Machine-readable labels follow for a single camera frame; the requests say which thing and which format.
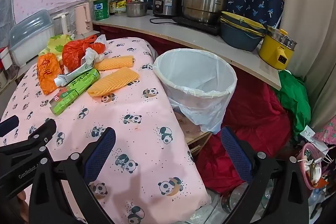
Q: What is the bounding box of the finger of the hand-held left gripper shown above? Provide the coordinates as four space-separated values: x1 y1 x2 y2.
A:
0 116 20 137
0 118 57 159

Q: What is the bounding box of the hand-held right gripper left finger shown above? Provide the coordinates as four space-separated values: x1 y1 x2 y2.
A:
29 127 116 224

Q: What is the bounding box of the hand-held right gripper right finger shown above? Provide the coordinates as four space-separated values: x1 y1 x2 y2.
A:
221 126 311 224

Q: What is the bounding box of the green cardboard box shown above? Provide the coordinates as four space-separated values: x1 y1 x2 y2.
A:
50 69 101 115

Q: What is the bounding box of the white green toothpaste tube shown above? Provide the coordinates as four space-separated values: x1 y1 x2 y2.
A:
54 60 95 87

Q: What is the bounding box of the orange snack bag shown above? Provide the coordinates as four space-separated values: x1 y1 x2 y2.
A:
37 53 62 95

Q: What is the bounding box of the orange foam fruit net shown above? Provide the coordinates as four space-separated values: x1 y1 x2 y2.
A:
94 55 135 71
87 67 140 97

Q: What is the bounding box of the white lined trash bin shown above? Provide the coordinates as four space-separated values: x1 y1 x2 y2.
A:
153 48 237 134

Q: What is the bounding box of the red plastic bag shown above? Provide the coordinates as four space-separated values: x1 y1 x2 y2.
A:
62 35 106 71

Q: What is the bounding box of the yellow apple print bag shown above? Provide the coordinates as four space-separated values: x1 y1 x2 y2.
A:
39 34 74 59

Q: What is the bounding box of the white foam net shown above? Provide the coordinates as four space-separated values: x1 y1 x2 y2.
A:
83 34 107 68

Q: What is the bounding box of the person's left hand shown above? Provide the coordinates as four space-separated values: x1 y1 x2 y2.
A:
16 189 27 203

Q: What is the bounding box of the red cloth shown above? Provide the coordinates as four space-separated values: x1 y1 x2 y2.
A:
93 23 298 194

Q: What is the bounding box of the wooden crate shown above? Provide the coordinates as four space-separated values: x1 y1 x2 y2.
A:
175 111 212 154

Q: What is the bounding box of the clear plastic bottle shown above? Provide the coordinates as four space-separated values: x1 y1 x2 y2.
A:
220 183 273 214

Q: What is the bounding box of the pink panda print blanket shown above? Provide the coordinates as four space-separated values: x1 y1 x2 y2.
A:
0 37 212 224

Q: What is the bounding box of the red white container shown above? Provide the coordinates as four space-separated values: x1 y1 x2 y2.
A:
0 47 14 83

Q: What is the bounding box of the pink plastic basket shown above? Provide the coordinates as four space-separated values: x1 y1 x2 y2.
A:
299 143 329 190

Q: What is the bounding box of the green plastic bag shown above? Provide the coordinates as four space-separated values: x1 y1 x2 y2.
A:
274 70 312 138

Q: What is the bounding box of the clear lidded plastic container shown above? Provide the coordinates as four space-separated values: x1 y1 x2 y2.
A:
9 9 53 67

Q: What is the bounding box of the strawberry print cloth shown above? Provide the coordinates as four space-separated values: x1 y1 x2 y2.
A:
314 118 336 146

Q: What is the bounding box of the yellow electric pot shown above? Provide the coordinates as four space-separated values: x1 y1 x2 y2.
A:
259 25 298 70

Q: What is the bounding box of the deep blue plastic basin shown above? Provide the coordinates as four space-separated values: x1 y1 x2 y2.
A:
220 21 264 52

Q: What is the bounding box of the yellow rimmed blue basin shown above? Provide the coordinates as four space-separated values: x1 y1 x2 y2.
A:
220 17 266 36
221 11 266 29

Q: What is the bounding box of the pink electric kettle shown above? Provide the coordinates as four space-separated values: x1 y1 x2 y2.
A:
74 3 94 35

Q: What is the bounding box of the black induction cooker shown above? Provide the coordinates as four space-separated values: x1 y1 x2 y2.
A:
172 16 221 36

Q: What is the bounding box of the green canister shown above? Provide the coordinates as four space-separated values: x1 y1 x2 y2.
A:
94 0 110 21

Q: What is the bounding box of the yellow label jar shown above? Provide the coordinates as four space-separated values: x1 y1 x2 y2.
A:
115 0 127 16

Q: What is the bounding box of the small steel pot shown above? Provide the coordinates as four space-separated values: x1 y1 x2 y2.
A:
125 1 148 18

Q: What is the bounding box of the beige curtain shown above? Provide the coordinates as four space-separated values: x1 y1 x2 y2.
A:
262 0 336 131

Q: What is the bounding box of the large steel steamer pot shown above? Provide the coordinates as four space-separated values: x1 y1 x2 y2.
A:
174 0 237 25

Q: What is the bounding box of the steel rice cooker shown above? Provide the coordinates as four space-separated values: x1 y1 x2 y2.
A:
152 0 182 17

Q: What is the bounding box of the white handled appliance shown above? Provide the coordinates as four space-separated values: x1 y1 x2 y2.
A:
52 12 72 37

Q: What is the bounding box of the black power cable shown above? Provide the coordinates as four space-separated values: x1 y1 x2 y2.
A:
150 17 174 25

